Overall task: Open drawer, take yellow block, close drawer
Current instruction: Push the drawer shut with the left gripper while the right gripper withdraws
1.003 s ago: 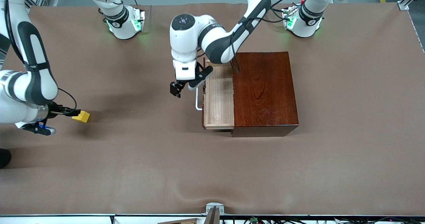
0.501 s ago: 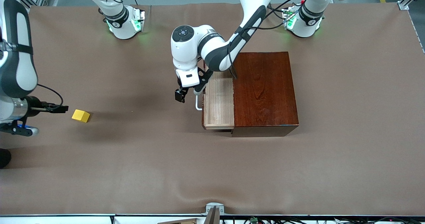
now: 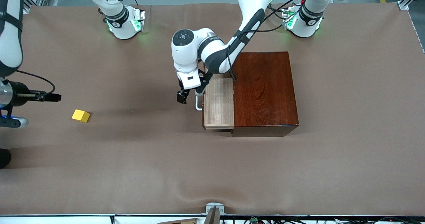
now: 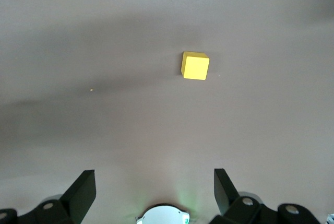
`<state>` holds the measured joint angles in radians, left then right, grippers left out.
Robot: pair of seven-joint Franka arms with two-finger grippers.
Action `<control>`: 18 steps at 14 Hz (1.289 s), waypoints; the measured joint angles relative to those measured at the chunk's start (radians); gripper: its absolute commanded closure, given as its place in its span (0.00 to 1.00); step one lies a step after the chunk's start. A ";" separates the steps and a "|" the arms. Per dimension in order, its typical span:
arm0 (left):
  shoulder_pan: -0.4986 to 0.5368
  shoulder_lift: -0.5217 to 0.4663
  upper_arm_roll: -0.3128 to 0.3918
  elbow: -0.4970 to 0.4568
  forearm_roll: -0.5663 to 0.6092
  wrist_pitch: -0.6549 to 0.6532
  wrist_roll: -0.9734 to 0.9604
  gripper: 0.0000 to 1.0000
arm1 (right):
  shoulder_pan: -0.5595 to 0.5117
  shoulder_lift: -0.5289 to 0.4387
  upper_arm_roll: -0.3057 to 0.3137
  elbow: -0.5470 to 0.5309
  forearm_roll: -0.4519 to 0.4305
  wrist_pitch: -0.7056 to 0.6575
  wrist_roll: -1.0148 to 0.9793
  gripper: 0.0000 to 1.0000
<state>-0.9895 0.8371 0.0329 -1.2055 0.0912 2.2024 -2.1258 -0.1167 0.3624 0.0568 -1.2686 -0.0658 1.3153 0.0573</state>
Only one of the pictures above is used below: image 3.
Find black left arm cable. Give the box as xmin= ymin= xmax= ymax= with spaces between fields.
xmin=226 ymin=0 xmax=297 ymax=82

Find dark brown wooden cabinet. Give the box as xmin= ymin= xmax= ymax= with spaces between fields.
xmin=232 ymin=52 xmax=299 ymax=137

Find wooden drawer with white handle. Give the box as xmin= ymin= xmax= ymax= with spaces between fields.
xmin=195 ymin=75 xmax=235 ymax=130

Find yellow block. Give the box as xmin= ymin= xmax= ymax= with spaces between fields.
xmin=72 ymin=110 xmax=90 ymax=123

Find black rounded object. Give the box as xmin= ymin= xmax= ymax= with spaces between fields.
xmin=0 ymin=148 xmax=12 ymax=169

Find white table edge rail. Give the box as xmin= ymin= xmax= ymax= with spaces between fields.
xmin=0 ymin=214 xmax=425 ymax=224

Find brown cardboard piece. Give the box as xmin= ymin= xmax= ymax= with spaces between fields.
xmin=157 ymin=218 xmax=200 ymax=224

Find black left base cables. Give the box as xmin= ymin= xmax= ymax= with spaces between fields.
xmin=268 ymin=4 xmax=290 ymax=21

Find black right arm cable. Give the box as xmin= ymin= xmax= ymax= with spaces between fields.
xmin=16 ymin=70 xmax=56 ymax=94

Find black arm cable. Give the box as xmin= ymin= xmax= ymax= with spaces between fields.
xmin=226 ymin=0 xmax=297 ymax=82
xmin=16 ymin=70 xmax=56 ymax=94

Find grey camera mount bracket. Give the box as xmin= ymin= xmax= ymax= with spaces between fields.
xmin=204 ymin=202 xmax=225 ymax=224

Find brown table cloth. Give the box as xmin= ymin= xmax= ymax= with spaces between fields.
xmin=0 ymin=2 xmax=425 ymax=216

